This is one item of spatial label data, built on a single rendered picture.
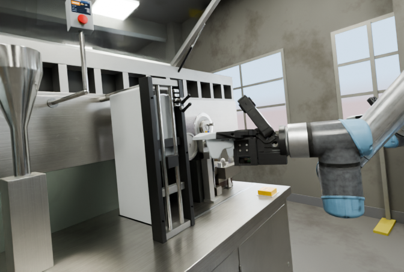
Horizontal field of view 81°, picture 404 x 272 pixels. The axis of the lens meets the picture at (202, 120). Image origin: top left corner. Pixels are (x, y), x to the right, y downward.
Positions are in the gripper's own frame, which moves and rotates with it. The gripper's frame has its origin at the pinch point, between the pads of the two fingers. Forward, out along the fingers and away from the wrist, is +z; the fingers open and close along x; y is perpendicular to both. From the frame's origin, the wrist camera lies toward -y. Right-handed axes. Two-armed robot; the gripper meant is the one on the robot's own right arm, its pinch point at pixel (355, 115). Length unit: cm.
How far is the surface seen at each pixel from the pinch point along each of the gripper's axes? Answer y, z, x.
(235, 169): 13, 10, -78
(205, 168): 5, -4, -98
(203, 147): -5, -4, -97
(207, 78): -46, 59, -66
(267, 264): 49, -18, -84
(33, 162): -17, -9, -164
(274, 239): 43, -13, -76
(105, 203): 9, 7, -146
